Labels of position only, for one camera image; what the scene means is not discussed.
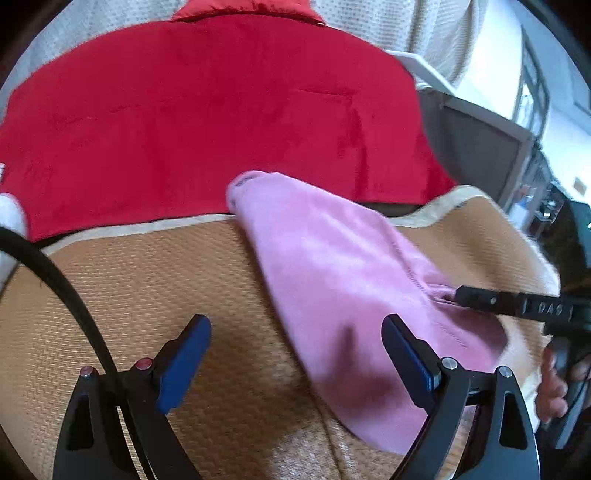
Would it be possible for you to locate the person's right hand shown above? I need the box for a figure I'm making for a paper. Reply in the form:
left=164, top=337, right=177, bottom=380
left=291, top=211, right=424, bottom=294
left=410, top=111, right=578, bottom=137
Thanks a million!
left=536, top=344, right=591, bottom=421

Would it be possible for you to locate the black cable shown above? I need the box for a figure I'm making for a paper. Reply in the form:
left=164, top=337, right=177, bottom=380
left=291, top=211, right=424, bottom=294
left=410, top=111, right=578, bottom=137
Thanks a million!
left=0, top=226, right=160, bottom=480

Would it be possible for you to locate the white board panel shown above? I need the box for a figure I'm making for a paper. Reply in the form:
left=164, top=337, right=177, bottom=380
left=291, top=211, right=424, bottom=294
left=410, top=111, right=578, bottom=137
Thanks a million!
left=388, top=50, right=462, bottom=93

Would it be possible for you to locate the white quilted blanket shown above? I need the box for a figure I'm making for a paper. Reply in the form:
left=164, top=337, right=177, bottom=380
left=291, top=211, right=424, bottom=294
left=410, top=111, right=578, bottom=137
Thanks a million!
left=0, top=191, right=28, bottom=287

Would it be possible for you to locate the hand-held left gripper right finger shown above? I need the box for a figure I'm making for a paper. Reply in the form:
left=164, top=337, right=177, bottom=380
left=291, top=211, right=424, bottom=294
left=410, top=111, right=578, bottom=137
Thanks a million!
left=381, top=314, right=541, bottom=480

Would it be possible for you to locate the pink garment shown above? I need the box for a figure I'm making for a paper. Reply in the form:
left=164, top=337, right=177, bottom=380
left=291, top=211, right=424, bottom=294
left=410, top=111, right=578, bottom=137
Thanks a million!
left=226, top=170, right=509, bottom=455

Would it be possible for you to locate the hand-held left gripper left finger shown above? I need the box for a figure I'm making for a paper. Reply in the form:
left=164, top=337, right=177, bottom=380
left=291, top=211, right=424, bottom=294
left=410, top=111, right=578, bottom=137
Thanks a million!
left=53, top=314, right=213, bottom=480

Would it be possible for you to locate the window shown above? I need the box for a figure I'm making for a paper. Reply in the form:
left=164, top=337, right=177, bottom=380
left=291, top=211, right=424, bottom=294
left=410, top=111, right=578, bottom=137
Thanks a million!
left=512, top=28, right=555, bottom=139

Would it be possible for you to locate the red blanket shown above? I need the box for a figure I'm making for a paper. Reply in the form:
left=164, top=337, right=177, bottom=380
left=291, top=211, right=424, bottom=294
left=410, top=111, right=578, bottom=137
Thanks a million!
left=0, top=14, right=455, bottom=243

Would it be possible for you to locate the dotted beige curtain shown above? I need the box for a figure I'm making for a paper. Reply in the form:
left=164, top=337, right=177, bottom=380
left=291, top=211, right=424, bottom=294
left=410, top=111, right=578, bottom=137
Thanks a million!
left=0, top=0, right=490, bottom=125

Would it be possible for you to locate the woven straw mat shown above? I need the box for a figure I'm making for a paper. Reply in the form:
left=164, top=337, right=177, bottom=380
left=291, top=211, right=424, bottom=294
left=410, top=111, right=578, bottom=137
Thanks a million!
left=0, top=185, right=561, bottom=480

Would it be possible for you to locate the red pillow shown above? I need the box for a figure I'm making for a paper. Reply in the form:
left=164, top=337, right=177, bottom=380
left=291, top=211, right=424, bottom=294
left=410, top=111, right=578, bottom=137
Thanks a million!
left=171, top=0, right=326, bottom=26

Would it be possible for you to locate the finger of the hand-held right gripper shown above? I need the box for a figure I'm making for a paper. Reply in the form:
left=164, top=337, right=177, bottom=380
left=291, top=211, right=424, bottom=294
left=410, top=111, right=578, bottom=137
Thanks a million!
left=443, top=284, right=578, bottom=324

